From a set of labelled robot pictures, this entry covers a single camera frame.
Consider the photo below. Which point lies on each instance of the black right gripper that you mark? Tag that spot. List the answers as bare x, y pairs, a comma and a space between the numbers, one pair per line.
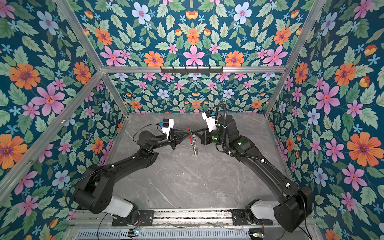
205, 137

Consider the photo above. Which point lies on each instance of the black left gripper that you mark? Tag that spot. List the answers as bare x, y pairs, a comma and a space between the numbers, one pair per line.
172, 133

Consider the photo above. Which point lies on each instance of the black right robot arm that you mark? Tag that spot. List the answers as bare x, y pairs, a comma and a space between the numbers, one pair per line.
293, 203

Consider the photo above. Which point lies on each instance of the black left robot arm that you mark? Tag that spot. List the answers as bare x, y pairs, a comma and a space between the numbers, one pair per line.
95, 190

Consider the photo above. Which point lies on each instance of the aluminium back top beam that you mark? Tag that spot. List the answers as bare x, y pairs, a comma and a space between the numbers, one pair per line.
142, 70

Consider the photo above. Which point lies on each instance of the aluminium beam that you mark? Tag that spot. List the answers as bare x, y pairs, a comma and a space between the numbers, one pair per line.
142, 70
22, 167

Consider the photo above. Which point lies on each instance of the aluminium left top beam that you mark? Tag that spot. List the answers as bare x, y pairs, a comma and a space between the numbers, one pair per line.
22, 167

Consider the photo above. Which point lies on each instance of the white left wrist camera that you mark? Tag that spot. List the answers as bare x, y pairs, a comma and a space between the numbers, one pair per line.
167, 125

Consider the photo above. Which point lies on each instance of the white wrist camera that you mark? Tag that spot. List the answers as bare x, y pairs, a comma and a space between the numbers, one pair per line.
210, 118
167, 125

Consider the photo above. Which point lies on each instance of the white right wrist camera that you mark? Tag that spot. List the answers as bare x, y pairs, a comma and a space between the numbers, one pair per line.
210, 118

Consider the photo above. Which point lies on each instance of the black hook rail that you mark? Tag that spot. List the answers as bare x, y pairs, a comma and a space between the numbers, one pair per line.
191, 70

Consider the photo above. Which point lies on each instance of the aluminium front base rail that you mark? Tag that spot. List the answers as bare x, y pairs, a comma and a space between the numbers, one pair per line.
177, 218

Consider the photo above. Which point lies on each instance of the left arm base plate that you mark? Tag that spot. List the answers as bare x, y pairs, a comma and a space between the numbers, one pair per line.
137, 218

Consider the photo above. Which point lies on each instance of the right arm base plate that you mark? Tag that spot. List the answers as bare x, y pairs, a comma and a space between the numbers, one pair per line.
246, 218

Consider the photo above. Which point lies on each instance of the aluminium back left post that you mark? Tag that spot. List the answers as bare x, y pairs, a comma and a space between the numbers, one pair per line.
78, 30

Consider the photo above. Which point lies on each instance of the aluminium post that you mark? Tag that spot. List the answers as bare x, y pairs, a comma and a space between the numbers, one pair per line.
314, 13
78, 30

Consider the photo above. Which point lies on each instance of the white perforated cable duct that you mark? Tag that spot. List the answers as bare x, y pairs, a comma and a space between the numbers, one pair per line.
164, 234

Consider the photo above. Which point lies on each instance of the aluminium back right post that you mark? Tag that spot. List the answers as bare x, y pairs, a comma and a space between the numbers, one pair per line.
314, 13

